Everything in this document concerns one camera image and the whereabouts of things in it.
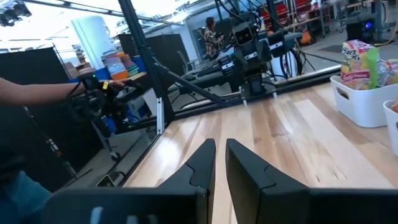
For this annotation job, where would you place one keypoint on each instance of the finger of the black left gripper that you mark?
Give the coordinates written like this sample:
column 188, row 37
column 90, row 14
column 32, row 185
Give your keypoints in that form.
column 273, row 92
column 245, row 98

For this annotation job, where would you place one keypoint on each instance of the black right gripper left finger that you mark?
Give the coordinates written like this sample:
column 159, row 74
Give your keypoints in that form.
column 202, row 174

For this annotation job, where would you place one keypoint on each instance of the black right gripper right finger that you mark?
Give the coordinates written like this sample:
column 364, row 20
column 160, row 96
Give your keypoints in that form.
column 248, row 186

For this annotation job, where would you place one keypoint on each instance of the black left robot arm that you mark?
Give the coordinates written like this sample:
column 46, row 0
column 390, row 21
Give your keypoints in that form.
column 214, row 76

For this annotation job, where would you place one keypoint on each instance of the person's forearm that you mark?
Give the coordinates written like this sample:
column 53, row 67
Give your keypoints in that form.
column 37, row 91

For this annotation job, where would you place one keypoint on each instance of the white barrel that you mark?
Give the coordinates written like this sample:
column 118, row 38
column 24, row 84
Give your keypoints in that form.
column 276, row 70

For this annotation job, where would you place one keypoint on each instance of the person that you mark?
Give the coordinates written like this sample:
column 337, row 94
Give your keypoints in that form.
column 212, row 40

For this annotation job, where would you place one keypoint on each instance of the red storage rack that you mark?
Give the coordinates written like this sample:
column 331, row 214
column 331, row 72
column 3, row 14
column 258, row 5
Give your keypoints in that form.
column 280, row 12

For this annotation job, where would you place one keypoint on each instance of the orange bucket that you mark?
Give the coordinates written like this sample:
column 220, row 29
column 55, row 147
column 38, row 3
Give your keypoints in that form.
column 306, row 37

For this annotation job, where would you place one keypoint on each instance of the silver aluminium bar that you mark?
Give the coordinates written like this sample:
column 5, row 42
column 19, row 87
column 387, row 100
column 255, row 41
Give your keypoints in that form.
column 160, row 115

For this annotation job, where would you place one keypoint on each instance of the black cabinet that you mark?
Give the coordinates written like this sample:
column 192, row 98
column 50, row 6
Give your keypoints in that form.
column 168, row 49

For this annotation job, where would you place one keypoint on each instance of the white plastic bin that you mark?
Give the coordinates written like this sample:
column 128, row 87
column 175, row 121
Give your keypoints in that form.
column 363, row 109
column 392, row 133

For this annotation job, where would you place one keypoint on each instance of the wheeled stand leg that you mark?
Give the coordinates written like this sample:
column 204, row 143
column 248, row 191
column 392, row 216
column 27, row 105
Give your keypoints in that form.
column 107, row 143

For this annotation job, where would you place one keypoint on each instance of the black machine with blue light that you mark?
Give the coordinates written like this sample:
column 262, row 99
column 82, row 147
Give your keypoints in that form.
column 362, row 28

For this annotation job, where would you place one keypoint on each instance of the blue storage tub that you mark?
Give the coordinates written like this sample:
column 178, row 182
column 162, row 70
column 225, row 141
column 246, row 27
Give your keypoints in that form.
column 138, row 63
column 102, row 74

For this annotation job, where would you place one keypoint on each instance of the person's hand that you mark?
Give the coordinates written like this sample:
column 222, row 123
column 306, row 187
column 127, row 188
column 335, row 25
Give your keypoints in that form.
column 113, row 85

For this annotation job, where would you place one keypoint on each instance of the stack of coloured bowls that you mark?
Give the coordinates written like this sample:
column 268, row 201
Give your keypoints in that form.
column 116, row 67

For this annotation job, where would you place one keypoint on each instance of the black smartwatch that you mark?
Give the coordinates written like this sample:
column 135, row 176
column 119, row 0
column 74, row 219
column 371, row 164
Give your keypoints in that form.
column 90, row 81

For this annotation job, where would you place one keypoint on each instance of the white building column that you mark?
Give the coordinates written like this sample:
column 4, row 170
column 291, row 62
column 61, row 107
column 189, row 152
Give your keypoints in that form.
column 93, row 40

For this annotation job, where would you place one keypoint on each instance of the black partition panel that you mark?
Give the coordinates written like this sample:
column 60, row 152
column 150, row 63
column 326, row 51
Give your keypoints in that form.
column 37, row 130

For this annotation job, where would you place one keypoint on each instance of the person's leg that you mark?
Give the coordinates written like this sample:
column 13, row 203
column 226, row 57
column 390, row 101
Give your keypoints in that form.
column 21, row 199

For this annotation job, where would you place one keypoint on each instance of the black studio light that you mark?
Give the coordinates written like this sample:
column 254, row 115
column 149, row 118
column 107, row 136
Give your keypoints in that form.
column 14, row 14

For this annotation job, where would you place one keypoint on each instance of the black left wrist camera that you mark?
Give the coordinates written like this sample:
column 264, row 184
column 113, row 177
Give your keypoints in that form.
column 245, row 35

